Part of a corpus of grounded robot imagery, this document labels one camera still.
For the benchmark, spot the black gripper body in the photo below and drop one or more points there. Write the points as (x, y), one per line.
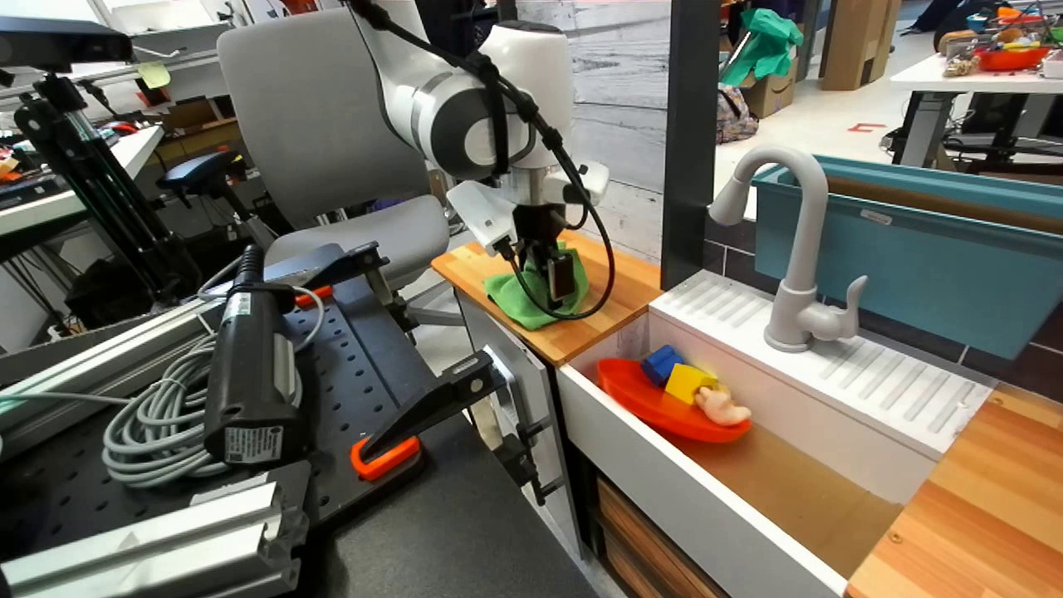
(538, 227)

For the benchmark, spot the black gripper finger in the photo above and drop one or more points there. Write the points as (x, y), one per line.
(567, 275)
(533, 275)

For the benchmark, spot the green cloth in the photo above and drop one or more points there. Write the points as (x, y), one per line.
(519, 301)

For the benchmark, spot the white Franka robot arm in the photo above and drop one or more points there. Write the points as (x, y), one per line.
(444, 103)

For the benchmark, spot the blue toy block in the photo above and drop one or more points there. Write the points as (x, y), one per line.
(664, 362)

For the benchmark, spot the red bowl with toys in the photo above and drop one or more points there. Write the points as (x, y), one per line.
(654, 409)

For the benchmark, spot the yellow toy block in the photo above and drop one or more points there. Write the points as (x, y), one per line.
(687, 384)

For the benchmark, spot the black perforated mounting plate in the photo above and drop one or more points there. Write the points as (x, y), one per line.
(355, 366)

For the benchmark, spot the black clamp orange trigger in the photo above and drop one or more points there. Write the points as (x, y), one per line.
(335, 265)

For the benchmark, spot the pink toy figure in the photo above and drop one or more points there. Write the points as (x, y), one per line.
(724, 407)

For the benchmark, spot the white sink basin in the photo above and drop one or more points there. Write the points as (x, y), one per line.
(666, 486)

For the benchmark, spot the grey sink faucet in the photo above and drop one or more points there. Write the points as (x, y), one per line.
(799, 244)

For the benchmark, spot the grey office chair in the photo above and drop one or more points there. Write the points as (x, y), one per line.
(302, 109)

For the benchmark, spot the teal green bag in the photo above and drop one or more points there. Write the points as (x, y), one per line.
(763, 46)

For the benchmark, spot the wooden drawer front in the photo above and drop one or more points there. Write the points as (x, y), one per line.
(649, 553)

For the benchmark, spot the teal plastic bin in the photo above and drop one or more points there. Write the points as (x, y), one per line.
(919, 265)

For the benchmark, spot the cardboard box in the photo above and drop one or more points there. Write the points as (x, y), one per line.
(856, 41)

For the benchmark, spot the white background table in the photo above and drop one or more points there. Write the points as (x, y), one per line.
(966, 79)

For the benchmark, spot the short aluminium extrusion bar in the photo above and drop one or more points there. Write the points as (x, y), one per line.
(143, 548)

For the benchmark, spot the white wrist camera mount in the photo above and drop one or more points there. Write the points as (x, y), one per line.
(483, 212)

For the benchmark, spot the wide black vertical post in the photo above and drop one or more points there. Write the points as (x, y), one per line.
(689, 134)

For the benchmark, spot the black camera device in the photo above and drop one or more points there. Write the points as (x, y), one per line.
(254, 376)

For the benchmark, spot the long aluminium rail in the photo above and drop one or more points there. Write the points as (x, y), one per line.
(100, 352)

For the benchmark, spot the black camera tripod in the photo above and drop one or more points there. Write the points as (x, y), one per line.
(100, 187)

